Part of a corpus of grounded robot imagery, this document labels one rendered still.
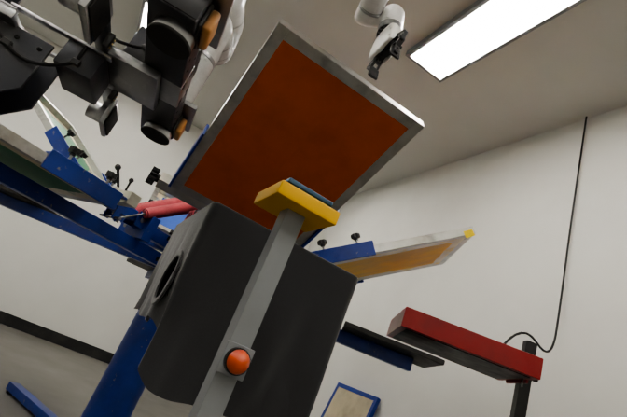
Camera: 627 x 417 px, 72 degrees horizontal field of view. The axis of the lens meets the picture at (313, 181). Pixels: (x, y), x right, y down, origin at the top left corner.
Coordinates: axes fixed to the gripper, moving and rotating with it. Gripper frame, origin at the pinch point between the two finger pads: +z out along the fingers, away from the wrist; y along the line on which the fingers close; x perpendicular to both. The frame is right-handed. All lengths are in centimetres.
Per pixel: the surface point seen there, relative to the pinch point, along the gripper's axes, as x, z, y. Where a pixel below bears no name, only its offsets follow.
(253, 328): -11, 80, -7
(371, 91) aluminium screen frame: 6.8, -8.0, -14.9
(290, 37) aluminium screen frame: -24.0, -7.7, -15.9
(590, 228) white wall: 200, -78, -50
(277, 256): -12, 67, -3
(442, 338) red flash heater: 101, 26, -73
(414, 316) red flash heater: 89, 19, -79
